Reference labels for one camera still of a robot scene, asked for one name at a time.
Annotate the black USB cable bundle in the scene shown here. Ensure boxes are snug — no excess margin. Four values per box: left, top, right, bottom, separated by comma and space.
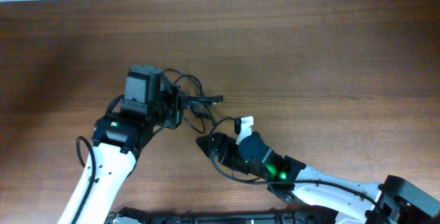
163, 68, 224, 135

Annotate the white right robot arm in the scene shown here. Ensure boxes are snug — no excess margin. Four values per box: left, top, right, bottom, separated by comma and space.
196, 133, 439, 223

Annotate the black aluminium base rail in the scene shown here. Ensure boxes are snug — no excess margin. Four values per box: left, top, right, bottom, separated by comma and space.
104, 207, 337, 224

